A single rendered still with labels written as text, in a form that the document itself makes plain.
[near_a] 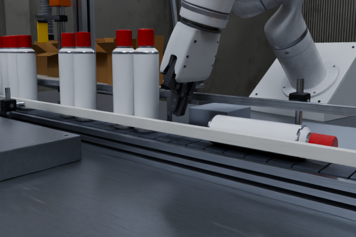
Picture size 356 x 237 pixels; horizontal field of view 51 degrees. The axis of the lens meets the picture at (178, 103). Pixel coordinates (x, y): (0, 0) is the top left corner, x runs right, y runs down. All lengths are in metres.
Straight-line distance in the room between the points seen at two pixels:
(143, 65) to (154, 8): 5.80
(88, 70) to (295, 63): 0.64
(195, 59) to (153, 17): 5.86
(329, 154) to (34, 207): 0.40
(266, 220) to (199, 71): 0.30
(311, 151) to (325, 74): 0.76
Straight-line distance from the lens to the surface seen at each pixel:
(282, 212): 0.54
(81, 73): 0.89
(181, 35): 0.64
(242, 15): 1.12
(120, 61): 0.78
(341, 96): 1.29
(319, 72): 1.26
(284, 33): 1.15
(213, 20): 0.63
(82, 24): 1.12
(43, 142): 0.72
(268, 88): 1.38
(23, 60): 1.11
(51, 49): 4.18
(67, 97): 0.94
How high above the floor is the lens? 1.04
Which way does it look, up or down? 8 degrees down
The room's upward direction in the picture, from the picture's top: straight up
